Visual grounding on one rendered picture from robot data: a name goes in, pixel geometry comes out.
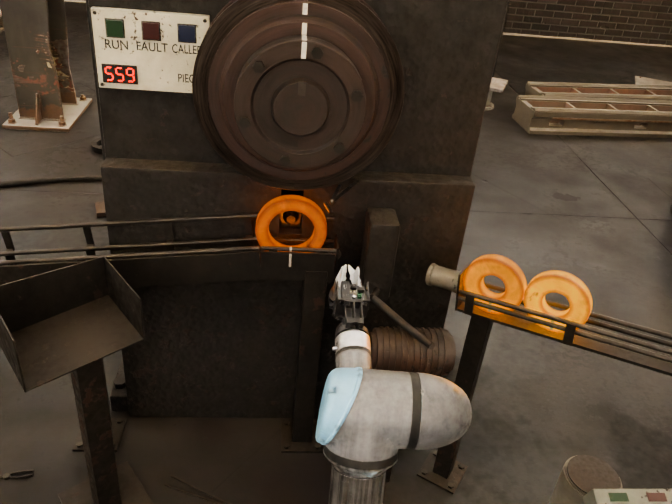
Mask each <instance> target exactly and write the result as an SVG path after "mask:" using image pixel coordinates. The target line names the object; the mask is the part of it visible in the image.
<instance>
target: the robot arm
mask: <svg viewBox="0 0 672 504"><path fill-rule="evenodd" d="M346 275H347V276H348V277H349V281H346ZM359 275H360V270H359V267H357V268H356V270H354V269H353V268H352V267H351V266H350V265H346V264H345V265H344V266H342V267H341V269H340V271H339V273H338V275H337V277H336V279H335V282H334V285H333V286H332V288H331V290H330V292H329V297H328V300H329V309H333V313H332V316H333V317H334V318H336V321H341V323H339V325H338V326H337V328H336V332H335V347H334V346H333V347H332V351H336V353H335V365H336V369H333V370H332V371H331V372H330V373H329V375H328V377H327V379H326V382H325V386H324V390H323V394H322V398H321V403H320V408H319V415H318V419H317V426H316V436H315V437H316V441H317V442H318V443H320V444H322V445H324V449H323V451H324V455H325V457H326V458H327V459H328V460H329V461H330V462H331V463H332V468H331V479H330V491H329V502H328V504H383V496H384V487H385V477H386V470H387V469H389V468H391V467H392V466H393V465H394V464H395V463H396V462H397V458H398V449H411V450H414V449H415V450H428V449H435V448H440V447H443V446H446V445H449V444H451V443H453V442H455V441H457V440H458V439H460V438H461V437H462V436H463V435H464V434H465V432H466V431H467V429H468V428H469V426H470V423H471V419H472V407H471V404H470V400H469V399H468V397H467V395H466V394H465V392H464V391H463V390H462V389H461V388H460V387H459V386H457V385H456V384H454V383H453V382H451V381H449V380H447V379H445V378H442V377H439V376H436V375H432V374H428V373H419V372H416V373H415V372H403V371H390V370H376V369H372V358H371V342H370V337H369V332H368V329H367V328H366V327H365V326H363V325H364V318H366V315H367V311H368V308H369V303H370V293H369V282H367V285H366V291H365V289H364V287H363V286H362V283H361V280H360V278H359Z"/></svg>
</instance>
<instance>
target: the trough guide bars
mask: <svg viewBox="0 0 672 504"><path fill-rule="evenodd" d="M484 283H485V282H484ZM485 285H486V287H487V288H489V289H493V290H496V291H500V292H505V290H506V288H503V287H500V286H496V285H492V284H489V283H485ZM459 294H463V295H466V297H463V296H459V297H458V300H460V301H463V302H465V307H464V314H467V315H470V316H472V313H473V308H474V305H476V306H480V307H483V308H487V309H490V310H493V311H497V312H500V313H504V314H507V315H510V316H514V317H517V318H520V319H524V320H527V321H531V322H534V323H537V324H541V325H544V326H548V327H551V328H554V329H558V330H561V331H564V332H565V333H564V337H563V342H562V344H566V345H569V346H572V343H573V339H574V335H578V336H581V337H585V338H588V339H592V340H595V341H598V342H602V343H605V344H609V345H612V346H615V347H619V348H622V349H625V350H629V351H632V352H636V353H639V354H642V355H646V356H649V357H653V358H656V359H659V360H663V361H666V362H669V363H672V357H668V356H665V355H662V354H658V353H655V352H651V351H648V350H644V349H641V348H638V347H634V346H631V345H627V344H624V343H620V342H617V341H614V340H610V339H607V338H603V337H600V336H596V335H593V334H590V333H586V332H583V331H579V330H576V328H580V329H583V330H587V331H590V332H593V333H597V334H600V335H604V336H607V337H611V338H614V339H618V340H621V341H625V342H628V343H631V344H635V345H638V346H642V347H645V348H649V349H652V350H656V351H659V352H662V353H666V354H669V355H672V349H668V348H665V347H661V346H658V345H654V344H651V343H647V342H644V341H640V340H637V339H633V338H630V337H626V336H623V335H619V334H616V333H612V332H609V331H605V330H602V329H598V328H595V327H591V326H588V325H585V324H581V323H578V322H574V321H571V320H567V319H564V318H560V317H557V316H553V315H550V314H546V313H543V312H539V311H536V310H532V309H529V308H525V307H522V306H518V305H515V304H511V303H508V302H504V301H501V300H497V299H494V298H490V297H487V296H483V295H480V294H476V293H473V292H469V291H466V290H462V289H460V290H459ZM475 298H476V299H480V300H483V301H487V302H490V303H494V304H497V305H500V306H504V307H507V308H511V309H514V310H518V311H521V312H525V313H528V314H531V315H535V316H538V317H542V318H545V319H549V320H552V321H556V322H559V323H562V324H566V326H562V325H559V324H555V323H552V322H548V321H545V320H542V319H538V318H535V317H531V316H528V315H524V314H521V313H518V312H514V311H511V310H507V309H504V308H500V307H497V306H494V305H490V304H487V303H483V302H480V301H476V300H475ZM545 300H546V302H547V304H548V305H550V306H554V307H557V308H561V309H564V310H567V309H569V308H570V306H568V305H565V304H561V303H557V302H554V301H550V300H547V299H545ZM589 317H593V318H596V319H600V320H604V321H607V322H611V323H614V324H618V325H621V326H625V327H629V328H632V329H636V330H639V331H643V332H646V333H650V334H654V335H657V336H661V337H664V338H668V339H671V340H672V334H670V333H666V332H662V331H659V330H655V329H652V328H648V327H644V326H641V325H637V324H633V323H630V322H626V321H623V320H619V319H615V318H612V317H608V316H604V315H601V314H597V313H594V312H591V313H590V315H589ZM586 323H588V324H592V325H595V326H599V327H602V328H606V329H609V330H613V331H616V332H620V333H623V334H627V335H630V336H634V337H637V338H641V339H644V340H648V341H651V342H655V343H658V344H662V345H665V346H669V347H672V342H670V341H667V340H663V339H660V338H656V337H653V336H649V335H646V334H642V333H638V332H635V331H631V330H628V329H624V328H621V327H617V326H614V325H610V324H606V323H603V322H599V321H596V320H592V319H589V318H588V320H587V321H586Z"/></svg>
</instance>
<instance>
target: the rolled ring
mask: <svg viewBox="0 0 672 504"><path fill-rule="evenodd" d="M286 211H297V212H300V213H303V214H304V215H306V216H307V217H308V218H309V219H310V220H311V221H312V223H313V225H314V231H313V233H312V235H311V237H310V238H309V239H308V240H307V241H305V242H304V243H302V244H299V245H294V246H290V245H284V244H281V243H279V242H278V241H276V240H275V239H274V238H273V237H272V236H271V234H270V231H269V224H270V222H271V220H272V219H273V218H274V217H275V216H276V215H278V214H280V213H282V212H286ZM255 233H256V238H257V241H258V243H259V245H260V246H282V247H308V248H321V247H322V246H323V244H324V242H325V240H326V236H327V222H326V218H325V215H324V213H323V211H322V210H321V208H320V207H319V206H318V205H317V204H316V203H315V202H313V201H312V200H310V199H308V198H306V197H303V196H300V195H282V196H279V197H276V198H274V199H272V200H270V201H269V202H267V203H266V204H265V205H264V206H263V207H262V209H261V210H260V212H259V213H258V216H257V219H256V227H255Z"/></svg>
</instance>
